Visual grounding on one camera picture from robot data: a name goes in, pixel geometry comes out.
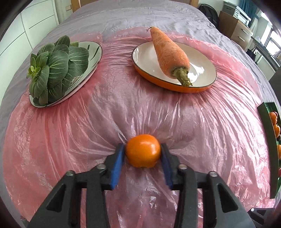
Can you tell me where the small orange mandarin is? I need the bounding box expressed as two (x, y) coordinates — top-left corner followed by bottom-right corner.
(273, 124), (280, 138)

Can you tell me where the green rectangular tray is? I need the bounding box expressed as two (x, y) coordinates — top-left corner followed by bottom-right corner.
(257, 102), (280, 199)

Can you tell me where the green leafy vegetable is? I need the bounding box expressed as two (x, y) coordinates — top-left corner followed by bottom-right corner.
(26, 35), (89, 106)

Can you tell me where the dark blue bag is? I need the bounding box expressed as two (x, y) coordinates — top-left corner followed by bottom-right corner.
(246, 47), (256, 62)

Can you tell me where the grey bed sheet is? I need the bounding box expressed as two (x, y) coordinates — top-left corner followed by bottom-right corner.
(0, 0), (281, 228)

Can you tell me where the wooden drawer cabinet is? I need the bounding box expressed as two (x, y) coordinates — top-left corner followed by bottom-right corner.
(219, 11), (253, 50)

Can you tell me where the wooden headboard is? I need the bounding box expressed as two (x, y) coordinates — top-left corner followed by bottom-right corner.
(70, 1), (199, 12)

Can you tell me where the orange rimmed white plate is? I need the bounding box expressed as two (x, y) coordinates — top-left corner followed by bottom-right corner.
(131, 41), (217, 93)

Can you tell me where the black backpack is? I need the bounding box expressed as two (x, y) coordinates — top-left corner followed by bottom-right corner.
(198, 4), (220, 29)

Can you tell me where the orange mandarin far tray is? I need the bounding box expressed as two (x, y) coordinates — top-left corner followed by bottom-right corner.
(269, 112), (278, 125)

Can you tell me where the silver printer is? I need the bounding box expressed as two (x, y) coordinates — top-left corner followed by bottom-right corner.
(222, 1), (251, 27)

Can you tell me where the patterned white plate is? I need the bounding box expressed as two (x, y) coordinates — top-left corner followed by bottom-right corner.
(27, 36), (102, 108)

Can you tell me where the orange mandarin tray middle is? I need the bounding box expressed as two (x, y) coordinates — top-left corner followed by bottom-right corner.
(277, 144), (281, 160)

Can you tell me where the glass desk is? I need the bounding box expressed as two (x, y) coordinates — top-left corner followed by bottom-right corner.
(251, 37), (280, 71)

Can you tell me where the orange mandarin tray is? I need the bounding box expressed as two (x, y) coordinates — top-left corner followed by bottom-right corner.
(269, 112), (278, 125)
(277, 144), (281, 160)

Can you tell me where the orange persimmon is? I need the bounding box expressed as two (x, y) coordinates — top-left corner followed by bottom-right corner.
(126, 134), (161, 168)

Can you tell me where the white wardrobe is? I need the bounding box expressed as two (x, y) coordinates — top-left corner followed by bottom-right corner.
(1, 0), (59, 98)

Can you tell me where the orange carrot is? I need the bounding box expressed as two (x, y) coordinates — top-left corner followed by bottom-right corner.
(148, 27), (192, 87)

